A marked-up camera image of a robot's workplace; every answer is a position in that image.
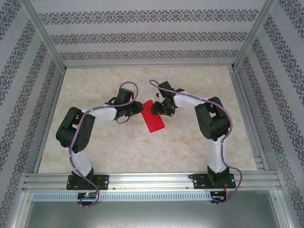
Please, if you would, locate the aluminium side rail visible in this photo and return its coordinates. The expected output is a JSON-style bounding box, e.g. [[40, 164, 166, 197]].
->
[[33, 68, 66, 174], [229, 67, 270, 171]]

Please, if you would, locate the aluminium mounting rail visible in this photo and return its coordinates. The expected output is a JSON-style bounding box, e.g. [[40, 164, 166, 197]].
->
[[22, 172, 282, 192]]

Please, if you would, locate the aluminium back frame bar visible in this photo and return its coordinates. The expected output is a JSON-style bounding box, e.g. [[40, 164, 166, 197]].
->
[[64, 63, 235, 70]]

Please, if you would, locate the aluminium frame post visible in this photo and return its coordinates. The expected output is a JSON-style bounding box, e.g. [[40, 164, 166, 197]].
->
[[231, 0, 278, 70], [20, 0, 67, 70]]

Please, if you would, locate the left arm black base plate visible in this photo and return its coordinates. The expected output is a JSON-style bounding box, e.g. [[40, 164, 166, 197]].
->
[[66, 174, 110, 191]]

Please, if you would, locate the red cloth piece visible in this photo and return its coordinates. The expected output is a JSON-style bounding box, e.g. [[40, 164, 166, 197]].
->
[[142, 100, 165, 133]]

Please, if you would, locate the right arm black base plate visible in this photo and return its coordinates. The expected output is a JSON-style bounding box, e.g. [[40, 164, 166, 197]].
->
[[192, 173, 236, 190]]

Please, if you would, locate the left gripper black cable loop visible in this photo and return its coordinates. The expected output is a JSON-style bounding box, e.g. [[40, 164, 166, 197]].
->
[[116, 114, 131, 124]]

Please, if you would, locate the small circuit board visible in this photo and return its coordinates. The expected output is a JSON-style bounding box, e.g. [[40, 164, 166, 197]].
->
[[78, 192, 97, 200], [212, 191, 226, 201]]

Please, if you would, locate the slotted grey cable duct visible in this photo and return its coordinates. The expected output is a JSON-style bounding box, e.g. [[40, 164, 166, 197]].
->
[[32, 191, 213, 201]]

